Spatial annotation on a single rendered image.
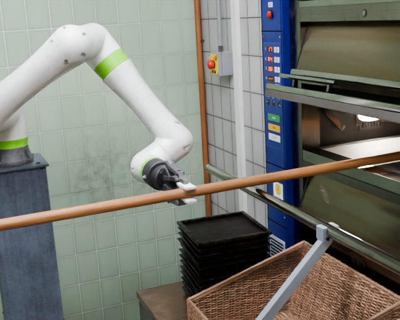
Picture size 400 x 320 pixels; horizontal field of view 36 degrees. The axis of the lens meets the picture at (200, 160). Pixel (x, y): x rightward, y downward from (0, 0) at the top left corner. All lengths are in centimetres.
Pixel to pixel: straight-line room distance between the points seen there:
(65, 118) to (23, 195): 71
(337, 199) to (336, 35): 54
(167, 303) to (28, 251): 59
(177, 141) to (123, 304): 136
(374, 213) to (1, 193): 124
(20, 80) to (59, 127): 90
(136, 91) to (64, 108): 87
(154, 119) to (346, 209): 70
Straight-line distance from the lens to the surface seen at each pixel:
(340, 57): 201
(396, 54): 181
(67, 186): 292
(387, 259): 133
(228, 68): 269
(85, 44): 191
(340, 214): 211
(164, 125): 201
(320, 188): 222
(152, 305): 249
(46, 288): 235
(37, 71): 195
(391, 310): 188
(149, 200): 167
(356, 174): 201
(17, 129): 222
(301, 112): 224
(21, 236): 227
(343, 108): 176
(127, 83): 202
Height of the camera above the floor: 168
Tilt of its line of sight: 13 degrees down
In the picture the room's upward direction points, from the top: 3 degrees counter-clockwise
